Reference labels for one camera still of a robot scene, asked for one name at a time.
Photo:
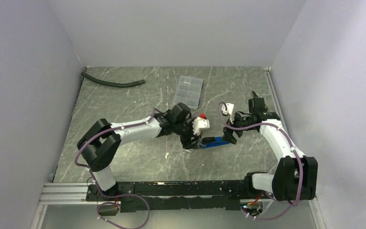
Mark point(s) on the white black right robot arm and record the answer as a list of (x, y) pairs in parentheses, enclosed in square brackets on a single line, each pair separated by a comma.
[(296, 174)]

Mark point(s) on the blue black stapler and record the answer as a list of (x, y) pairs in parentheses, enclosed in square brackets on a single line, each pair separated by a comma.
[(208, 142)]

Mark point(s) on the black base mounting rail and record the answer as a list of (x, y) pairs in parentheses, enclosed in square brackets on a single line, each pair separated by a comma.
[(176, 195)]

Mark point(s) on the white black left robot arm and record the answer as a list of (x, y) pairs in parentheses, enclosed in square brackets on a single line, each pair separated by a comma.
[(100, 143)]

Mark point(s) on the aluminium frame rail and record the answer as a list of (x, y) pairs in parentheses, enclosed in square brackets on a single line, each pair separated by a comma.
[(75, 193)]

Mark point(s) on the yellow handled pliers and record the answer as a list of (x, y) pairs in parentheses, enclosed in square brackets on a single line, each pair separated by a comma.
[(254, 94)]

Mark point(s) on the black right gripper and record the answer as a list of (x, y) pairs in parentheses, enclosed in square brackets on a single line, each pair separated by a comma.
[(228, 136)]

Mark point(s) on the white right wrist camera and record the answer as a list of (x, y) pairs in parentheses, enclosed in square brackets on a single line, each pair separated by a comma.
[(228, 110)]

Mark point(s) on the clear plastic screw organizer box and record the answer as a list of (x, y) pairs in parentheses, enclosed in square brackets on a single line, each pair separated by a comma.
[(189, 91)]

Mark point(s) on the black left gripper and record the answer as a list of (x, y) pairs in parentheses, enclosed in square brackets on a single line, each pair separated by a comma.
[(187, 143)]

